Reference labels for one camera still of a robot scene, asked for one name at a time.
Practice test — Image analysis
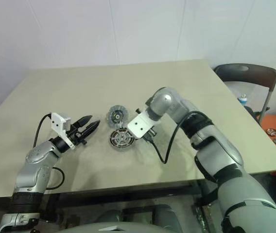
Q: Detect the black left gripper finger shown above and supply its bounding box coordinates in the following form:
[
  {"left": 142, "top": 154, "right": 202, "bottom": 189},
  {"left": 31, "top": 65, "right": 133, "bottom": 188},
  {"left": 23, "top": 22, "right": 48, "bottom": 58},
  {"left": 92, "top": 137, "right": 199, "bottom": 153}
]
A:
[
  {"left": 82, "top": 120, "right": 102, "bottom": 141},
  {"left": 76, "top": 115, "right": 93, "bottom": 131}
]

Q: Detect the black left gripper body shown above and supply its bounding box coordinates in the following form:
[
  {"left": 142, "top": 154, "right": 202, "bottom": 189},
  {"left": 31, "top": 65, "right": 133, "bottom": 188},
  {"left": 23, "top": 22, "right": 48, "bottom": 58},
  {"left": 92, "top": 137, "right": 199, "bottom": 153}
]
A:
[{"left": 66, "top": 123, "right": 88, "bottom": 147}]

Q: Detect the grey motor housing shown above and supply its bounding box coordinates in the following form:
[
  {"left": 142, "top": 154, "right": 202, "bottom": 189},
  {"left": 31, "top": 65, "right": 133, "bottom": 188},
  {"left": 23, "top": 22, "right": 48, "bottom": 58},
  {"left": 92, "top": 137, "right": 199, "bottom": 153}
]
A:
[{"left": 108, "top": 131, "right": 137, "bottom": 152}]

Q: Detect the dark grey rounded shape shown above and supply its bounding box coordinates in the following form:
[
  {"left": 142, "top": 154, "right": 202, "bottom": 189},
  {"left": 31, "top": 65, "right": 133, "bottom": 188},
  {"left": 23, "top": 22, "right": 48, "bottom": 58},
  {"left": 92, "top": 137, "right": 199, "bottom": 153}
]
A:
[
  {"left": 152, "top": 204, "right": 181, "bottom": 233},
  {"left": 96, "top": 210, "right": 123, "bottom": 223}
]

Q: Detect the grey robot torso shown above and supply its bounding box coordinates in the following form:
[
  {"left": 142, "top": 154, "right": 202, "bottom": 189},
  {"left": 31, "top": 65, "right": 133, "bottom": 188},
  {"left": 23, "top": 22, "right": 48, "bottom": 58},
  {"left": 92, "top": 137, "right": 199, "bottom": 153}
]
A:
[{"left": 69, "top": 218, "right": 177, "bottom": 233}]

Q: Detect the black folding chair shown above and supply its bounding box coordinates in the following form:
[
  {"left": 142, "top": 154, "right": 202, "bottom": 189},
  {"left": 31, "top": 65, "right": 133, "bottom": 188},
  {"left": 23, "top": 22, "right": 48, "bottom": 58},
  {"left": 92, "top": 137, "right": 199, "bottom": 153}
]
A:
[{"left": 213, "top": 63, "right": 276, "bottom": 119}]

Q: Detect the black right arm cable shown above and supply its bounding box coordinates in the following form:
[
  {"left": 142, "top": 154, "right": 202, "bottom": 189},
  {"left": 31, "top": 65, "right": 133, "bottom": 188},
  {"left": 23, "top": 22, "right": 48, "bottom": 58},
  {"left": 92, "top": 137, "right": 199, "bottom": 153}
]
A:
[{"left": 144, "top": 110, "right": 213, "bottom": 165}]

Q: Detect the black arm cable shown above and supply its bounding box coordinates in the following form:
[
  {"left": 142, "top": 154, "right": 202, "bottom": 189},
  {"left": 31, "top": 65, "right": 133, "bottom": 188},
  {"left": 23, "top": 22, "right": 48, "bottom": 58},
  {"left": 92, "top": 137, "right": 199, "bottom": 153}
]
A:
[
  {"left": 144, "top": 110, "right": 213, "bottom": 165},
  {"left": 33, "top": 113, "right": 65, "bottom": 190}
]

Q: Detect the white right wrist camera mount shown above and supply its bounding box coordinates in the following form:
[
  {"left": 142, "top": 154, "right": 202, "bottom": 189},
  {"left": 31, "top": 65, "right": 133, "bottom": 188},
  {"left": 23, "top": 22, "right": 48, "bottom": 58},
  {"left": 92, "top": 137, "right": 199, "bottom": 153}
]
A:
[{"left": 127, "top": 113, "right": 159, "bottom": 139}]

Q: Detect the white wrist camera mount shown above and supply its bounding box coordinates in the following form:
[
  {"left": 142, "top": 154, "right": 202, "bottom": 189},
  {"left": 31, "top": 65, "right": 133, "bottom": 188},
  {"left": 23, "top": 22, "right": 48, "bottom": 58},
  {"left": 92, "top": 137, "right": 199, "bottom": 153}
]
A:
[
  {"left": 51, "top": 112, "right": 77, "bottom": 150},
  {"left": 127, "top": 113, "right": 159, "bottom": 139}
]

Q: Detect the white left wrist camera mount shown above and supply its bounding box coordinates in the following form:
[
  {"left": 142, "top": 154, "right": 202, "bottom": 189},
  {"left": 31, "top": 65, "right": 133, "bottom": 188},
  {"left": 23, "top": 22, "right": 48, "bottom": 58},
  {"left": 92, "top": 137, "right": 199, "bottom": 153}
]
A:
[{"left": 51, "top": 112, "right": 77, "bottom": 150}]

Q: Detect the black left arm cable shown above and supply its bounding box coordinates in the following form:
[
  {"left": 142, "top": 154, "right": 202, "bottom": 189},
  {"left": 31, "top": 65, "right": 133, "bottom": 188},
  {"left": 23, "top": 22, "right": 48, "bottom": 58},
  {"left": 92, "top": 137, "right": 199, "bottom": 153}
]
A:
[{"left": 33, "top": 113, "right": 65, "bottom": 190}]

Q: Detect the black metal table frame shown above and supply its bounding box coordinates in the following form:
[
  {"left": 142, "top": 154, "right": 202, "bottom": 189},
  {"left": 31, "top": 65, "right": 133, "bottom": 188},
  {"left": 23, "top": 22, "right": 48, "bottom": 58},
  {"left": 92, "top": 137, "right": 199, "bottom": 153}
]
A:
[{"left": 40, "top": 184, "right": 203, "bottom": 212}]

